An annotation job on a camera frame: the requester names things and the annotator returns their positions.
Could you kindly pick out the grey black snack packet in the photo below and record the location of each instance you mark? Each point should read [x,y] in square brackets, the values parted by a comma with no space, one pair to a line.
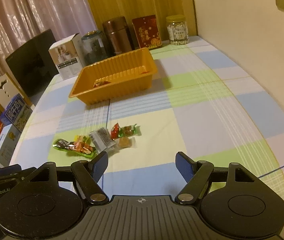
[102,140]

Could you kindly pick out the pink curtain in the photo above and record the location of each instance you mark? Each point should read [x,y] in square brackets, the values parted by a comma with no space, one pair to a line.
[21,20]

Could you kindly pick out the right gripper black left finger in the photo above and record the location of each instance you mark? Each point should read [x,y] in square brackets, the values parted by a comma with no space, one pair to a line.
[74,184]

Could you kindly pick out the yellow candy packet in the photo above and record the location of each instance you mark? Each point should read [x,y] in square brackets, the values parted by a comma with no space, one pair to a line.
[82,138]

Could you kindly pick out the clear plastic nut jar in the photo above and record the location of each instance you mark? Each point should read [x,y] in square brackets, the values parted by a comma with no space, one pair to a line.
[177,30]

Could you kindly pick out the small red orange candy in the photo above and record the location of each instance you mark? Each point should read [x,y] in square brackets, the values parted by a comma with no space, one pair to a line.
[100,83]

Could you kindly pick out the red gift box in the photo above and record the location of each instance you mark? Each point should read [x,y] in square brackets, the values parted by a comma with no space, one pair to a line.
[147,32]

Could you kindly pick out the red candy packet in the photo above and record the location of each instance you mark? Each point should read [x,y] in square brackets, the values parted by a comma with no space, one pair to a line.
[115,131]

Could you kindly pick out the white wooden chair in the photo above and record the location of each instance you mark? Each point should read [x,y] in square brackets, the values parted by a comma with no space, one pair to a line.
[8,89]

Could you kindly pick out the green glass jar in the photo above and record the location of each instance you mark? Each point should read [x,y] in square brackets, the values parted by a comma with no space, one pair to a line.
[94,47]

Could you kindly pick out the green meat snack packet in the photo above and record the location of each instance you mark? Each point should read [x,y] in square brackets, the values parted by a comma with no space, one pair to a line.
[77,147]

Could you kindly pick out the green candy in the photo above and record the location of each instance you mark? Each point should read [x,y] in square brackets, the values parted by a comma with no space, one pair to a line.
[129,131]

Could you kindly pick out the white product box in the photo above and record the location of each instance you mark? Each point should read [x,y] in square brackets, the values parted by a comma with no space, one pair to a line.
[67,56]

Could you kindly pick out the light blue box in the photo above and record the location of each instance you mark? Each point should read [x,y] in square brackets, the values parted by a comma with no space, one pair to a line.
[8,140]

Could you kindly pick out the checkered tablecloth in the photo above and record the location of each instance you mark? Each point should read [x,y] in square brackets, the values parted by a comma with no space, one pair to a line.
[200,103]

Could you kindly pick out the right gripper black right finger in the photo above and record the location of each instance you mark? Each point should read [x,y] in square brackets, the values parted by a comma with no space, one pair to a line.
[199,176]

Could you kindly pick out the black monitor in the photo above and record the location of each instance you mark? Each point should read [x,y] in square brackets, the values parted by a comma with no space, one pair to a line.
[32,65]

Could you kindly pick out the orange plastic tray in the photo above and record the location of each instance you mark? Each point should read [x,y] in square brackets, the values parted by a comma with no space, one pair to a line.
[128,73]

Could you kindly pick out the brown metal thermos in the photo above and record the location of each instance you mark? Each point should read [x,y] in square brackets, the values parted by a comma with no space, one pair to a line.
[118,35]

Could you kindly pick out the clear brown candy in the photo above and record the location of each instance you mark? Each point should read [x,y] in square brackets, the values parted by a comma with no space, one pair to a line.
[126,142]

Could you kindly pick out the blue milk carton box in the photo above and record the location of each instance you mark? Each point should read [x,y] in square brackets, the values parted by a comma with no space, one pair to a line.
[16,113]

